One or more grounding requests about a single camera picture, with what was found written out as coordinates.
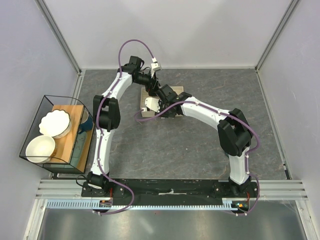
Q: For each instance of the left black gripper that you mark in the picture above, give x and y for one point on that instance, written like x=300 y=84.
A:
x=153 y=85

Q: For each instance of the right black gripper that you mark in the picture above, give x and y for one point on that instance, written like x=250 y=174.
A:
x=171 y=115

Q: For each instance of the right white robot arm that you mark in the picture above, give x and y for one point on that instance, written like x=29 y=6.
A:
x=232 y=127

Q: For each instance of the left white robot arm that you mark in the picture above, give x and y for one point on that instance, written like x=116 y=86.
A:
x=107 y=116

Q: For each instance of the blue mug behind arm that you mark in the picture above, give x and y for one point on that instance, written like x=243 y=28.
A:
x=86 y=123

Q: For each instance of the beige open jewelry box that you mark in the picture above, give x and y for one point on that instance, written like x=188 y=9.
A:
x=147 y=113

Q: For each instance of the wooden board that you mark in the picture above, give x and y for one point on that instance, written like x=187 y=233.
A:
x=73 y=149

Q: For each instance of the white scalloped bowl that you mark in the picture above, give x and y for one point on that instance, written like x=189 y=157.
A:
x=56 y=124

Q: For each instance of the white round bowl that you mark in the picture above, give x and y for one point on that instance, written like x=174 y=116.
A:
x=41 y=149

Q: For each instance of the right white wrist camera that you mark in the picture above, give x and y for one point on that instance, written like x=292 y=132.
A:
x=150 y=104

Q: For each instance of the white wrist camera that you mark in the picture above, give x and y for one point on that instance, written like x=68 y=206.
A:
x=150 y=104
x=155 y=66

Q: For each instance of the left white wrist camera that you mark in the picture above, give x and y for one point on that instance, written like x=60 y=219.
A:
x=155 y=66

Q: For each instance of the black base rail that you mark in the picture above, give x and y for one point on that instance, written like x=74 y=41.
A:
x=207 y=188

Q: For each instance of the black wire frame box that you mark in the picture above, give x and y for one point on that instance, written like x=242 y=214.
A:
x=46 y=106

